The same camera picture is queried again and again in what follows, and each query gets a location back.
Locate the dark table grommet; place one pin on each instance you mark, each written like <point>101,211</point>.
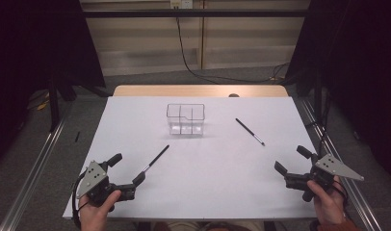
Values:
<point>234,95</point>

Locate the clear plastic divided organizer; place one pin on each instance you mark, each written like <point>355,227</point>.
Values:
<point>185,127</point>

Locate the black pen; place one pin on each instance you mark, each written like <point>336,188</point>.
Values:
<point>248,130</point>

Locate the white wall outlet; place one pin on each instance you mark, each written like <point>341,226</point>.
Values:
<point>181,3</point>

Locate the small black stick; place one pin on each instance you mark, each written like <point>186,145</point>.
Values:
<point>77,136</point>

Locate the black horizontal frame bar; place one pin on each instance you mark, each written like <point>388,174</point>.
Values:
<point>184,13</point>

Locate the person's legs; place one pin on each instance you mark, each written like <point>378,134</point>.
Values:
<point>216,226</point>

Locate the black stand post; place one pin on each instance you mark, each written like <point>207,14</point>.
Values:
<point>318,80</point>
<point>54,109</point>

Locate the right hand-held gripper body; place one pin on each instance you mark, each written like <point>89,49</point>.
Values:
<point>331,166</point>

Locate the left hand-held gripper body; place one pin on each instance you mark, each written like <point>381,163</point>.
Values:
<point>94,179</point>

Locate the black curtain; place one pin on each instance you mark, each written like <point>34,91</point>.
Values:
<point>30,45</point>
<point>360,64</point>

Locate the aluminium floor rail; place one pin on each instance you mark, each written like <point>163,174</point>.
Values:
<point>33,173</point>
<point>357,199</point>

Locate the person's right hand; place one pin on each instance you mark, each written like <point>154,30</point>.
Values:
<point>328,205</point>

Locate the person's left hand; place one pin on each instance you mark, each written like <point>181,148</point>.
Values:
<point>94,215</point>

